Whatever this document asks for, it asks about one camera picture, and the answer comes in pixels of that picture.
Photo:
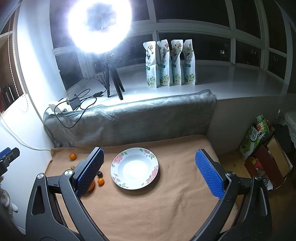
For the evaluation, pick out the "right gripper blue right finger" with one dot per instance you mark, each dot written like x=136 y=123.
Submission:
x=223 y=186

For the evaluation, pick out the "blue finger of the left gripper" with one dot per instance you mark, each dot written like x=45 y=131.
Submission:
x=7 y=156

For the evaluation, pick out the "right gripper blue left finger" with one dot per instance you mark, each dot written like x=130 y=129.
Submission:
x=73 y=185

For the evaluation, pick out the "large smooth orange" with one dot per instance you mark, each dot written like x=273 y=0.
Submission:
x=92 y=185

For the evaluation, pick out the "small orange cherry tomato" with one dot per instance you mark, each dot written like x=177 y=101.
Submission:
x=100 y=181

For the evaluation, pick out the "dark purple grape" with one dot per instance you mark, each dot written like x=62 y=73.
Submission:
x=99 y=174

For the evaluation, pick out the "small mandarin orange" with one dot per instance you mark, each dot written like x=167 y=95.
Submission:
x=72 y=156

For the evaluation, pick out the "cardboard box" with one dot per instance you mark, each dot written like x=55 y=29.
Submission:
x=272 y=162

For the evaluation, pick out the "green snack bag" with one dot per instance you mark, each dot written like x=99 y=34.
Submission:
x=255 y=134

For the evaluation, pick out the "white floral plate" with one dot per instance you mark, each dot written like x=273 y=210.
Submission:
x=134 y=168

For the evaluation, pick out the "tan fleece mat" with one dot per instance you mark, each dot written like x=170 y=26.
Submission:
x=173 y=207

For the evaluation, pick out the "grey plush cushion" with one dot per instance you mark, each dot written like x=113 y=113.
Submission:
x=135 y=122

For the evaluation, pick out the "black power adapter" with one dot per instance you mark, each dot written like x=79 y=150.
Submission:
x=75 y=103

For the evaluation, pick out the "black tripod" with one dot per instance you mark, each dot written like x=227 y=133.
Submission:
x=111 y=72

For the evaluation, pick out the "white refill pouch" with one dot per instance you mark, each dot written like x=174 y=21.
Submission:
x=151 y=66
x=177 y=68
x=164 y=64
x=189 y=62

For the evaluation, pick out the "bright ring light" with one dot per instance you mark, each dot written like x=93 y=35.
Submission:
x=99 y=26

